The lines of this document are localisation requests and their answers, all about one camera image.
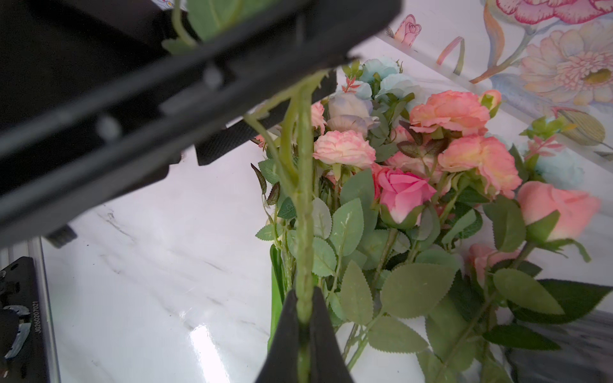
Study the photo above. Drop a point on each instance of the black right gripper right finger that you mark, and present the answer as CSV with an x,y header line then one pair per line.
x,y
327,364

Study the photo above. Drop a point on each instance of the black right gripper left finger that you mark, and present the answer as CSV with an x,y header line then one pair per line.
x,y
281,365

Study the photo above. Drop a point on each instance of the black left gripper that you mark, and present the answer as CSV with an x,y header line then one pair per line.
x,y
92,101

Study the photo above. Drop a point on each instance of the coral pink rose spray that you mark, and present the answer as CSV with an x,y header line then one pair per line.
x,y
294,159

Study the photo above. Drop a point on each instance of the bunch of artificial flowers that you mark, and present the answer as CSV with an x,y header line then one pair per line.
x,y
424,224

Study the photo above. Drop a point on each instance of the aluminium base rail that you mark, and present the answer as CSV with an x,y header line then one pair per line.
x,y
46,318

